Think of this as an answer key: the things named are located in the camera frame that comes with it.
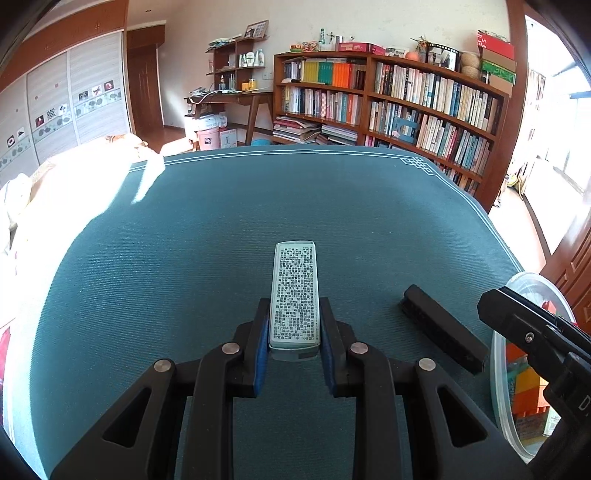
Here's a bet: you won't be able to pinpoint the large stack of magazines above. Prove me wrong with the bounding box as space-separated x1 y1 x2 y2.
272 115 321 145

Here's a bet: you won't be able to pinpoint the clear plastic container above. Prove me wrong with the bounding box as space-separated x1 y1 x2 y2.
489 271 591 464

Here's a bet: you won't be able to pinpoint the tall red box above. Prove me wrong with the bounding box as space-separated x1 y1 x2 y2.
477 30 515 60

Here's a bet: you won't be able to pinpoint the wooden writing desk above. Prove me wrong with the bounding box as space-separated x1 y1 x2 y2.
184 90 275 146

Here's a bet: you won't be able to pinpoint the film strip photo frame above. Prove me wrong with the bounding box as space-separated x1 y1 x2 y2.
427 42 461 71

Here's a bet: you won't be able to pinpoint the yellow building brick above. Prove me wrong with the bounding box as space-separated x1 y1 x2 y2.
512 369 550 416

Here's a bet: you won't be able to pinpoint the white sliding door wardrobe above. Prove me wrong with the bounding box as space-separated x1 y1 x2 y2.
0 0 132 185

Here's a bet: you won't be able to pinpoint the wooden wall shelf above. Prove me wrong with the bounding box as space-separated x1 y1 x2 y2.
205 37 271 93

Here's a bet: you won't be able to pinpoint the wooden bookshelf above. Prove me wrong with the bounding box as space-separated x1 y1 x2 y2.
272 51 511 208

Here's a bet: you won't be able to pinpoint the white patterned box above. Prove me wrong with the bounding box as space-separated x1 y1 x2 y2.
268 240 321 361

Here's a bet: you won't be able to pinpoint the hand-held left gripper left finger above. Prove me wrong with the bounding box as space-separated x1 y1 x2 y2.
50 298 271 480

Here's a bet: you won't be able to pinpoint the wooden room door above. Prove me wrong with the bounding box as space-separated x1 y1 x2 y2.
126 25 166 141

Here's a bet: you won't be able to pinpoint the white plastic bag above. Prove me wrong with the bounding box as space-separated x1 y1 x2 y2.
185 113 229 132

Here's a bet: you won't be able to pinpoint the green box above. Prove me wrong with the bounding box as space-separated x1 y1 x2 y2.
480 59 516 84

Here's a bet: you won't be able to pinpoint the flat red box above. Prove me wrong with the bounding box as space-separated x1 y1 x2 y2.
337 41 386 56

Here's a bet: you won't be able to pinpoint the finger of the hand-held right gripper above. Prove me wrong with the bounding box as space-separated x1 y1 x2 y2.
505 286 580 329
478 287 561 370

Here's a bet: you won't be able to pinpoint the pink bin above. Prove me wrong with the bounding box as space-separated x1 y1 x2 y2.
196 128 221 151

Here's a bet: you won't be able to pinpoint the small stack of magazines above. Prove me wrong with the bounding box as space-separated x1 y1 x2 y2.
321 124 360 146

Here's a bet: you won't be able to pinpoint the ball of twine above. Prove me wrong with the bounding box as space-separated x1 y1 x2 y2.
460 52 483 80

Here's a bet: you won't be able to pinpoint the black ribbed plastic piece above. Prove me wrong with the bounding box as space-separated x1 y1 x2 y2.
399 285 490 376

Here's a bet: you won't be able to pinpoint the wooden cabinet door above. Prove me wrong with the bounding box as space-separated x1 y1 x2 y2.
540 217 591 324

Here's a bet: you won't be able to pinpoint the cream duvet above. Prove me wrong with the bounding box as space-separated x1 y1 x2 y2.
0 134 164 287

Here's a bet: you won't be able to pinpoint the teal fabric desktop cover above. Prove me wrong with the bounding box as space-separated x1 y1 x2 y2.
9 147 527 480

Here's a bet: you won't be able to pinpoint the rows of shelved books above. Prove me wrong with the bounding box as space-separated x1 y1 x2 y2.
281 58 502 195

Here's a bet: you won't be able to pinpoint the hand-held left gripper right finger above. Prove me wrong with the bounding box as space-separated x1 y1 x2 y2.
320 298 539 480

